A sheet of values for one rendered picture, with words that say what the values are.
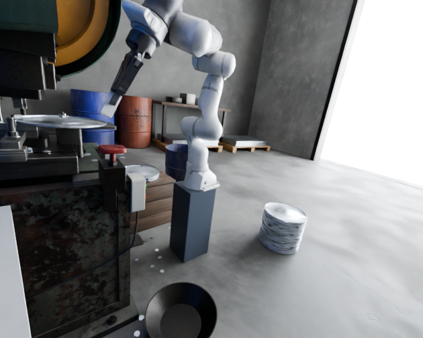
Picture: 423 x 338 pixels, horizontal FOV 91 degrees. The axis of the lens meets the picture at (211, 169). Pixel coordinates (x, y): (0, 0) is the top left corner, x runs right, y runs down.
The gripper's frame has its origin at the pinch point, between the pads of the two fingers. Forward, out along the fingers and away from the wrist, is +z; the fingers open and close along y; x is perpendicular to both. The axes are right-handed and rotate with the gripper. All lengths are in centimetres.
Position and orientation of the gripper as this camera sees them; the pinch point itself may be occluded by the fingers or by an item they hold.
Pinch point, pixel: (111, 104)
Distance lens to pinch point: 65.4
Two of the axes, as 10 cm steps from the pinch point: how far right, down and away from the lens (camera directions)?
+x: -6.8, -3.4, -6.5
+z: -4.6, 8.9, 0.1
